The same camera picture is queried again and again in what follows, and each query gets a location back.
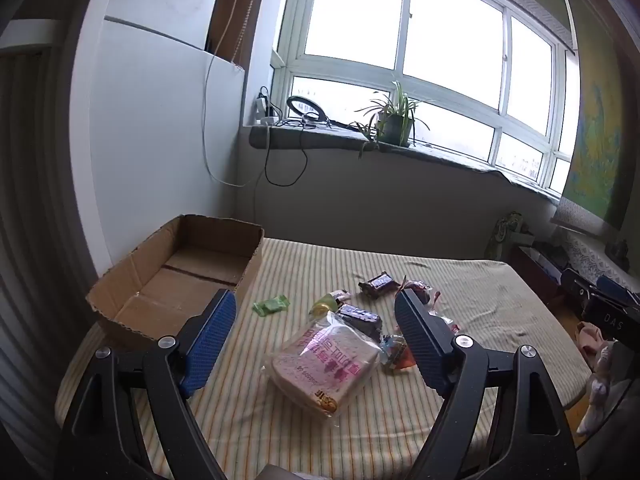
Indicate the white cabinet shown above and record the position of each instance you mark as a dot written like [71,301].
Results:
[150,110]

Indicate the black bag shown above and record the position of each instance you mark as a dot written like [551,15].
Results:
[610,317]

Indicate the yellow candy packet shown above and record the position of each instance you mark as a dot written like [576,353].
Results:
[324,305]

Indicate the potted spider plant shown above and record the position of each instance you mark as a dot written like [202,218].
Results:
[395,127]

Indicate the grey window sill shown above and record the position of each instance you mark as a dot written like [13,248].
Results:
[325,140]

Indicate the green patterned bag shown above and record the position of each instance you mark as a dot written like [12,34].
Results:
[505,240]

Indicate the small pink candy packet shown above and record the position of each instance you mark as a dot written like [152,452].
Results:
[340,295]

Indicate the cardboard box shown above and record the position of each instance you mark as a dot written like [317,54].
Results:
[175,285]

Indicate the chocolate cake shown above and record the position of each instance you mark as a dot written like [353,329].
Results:
[420,287]

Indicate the green candy packet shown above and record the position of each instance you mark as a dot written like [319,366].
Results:
[270,305]

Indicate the blue label chocolate bar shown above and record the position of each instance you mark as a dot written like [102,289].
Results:
[360,317]

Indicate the white plush toy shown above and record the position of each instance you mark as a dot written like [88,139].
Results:
[597,390]

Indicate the wall poster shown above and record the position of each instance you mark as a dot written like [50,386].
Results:
[600,135]

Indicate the sliced bread packet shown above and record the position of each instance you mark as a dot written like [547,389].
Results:
[320,365]

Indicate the pink slipper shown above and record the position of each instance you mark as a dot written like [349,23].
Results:
[590,335]

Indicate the brown chocolate bar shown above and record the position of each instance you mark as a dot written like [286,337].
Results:
[380,284]

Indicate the wooden shelf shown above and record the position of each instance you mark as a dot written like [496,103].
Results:
[225,10]

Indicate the white lace cloth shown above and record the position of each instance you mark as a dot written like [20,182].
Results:
[590,255]

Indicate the white power strip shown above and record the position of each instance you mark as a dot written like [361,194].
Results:
[261,107]

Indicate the dark wooden cabinet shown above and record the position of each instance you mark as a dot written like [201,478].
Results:
[530,270]

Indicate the colourful candy packet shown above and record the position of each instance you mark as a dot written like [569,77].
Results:
[392,350]

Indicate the small dark figurine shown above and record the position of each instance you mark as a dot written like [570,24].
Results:
[619,255]

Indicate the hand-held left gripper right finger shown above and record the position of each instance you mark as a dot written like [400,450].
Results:
[420,345]

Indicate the window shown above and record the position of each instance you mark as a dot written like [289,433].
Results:
[450,20]

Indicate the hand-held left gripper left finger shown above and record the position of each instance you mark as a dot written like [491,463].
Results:
[210,340]

